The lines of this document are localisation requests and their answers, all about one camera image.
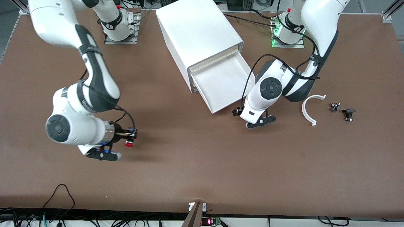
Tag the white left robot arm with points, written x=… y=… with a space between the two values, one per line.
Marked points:
x=268 y=88

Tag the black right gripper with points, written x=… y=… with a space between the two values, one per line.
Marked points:
x=119 y=134

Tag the black switch component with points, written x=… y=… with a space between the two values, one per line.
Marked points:
x=348 y=112

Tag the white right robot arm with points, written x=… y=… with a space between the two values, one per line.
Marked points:
x=69 y=126

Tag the grey metal post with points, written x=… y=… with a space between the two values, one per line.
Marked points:
x=194 y=217

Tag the dark equipment box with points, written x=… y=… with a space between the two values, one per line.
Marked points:
x=240 y=4

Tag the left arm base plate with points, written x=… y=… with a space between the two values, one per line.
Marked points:
x=284 y=45

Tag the small white bracket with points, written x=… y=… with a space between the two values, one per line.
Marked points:
x=191 y=206
x=204 y=206

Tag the red push button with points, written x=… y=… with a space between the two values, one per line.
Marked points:
x=128 y=144

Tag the device with red display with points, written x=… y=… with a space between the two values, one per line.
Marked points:
x=210 y=221

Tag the small silver switch part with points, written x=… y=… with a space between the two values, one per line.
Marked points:
x=335 y=107

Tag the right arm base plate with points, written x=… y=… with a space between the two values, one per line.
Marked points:
x=110 y=41

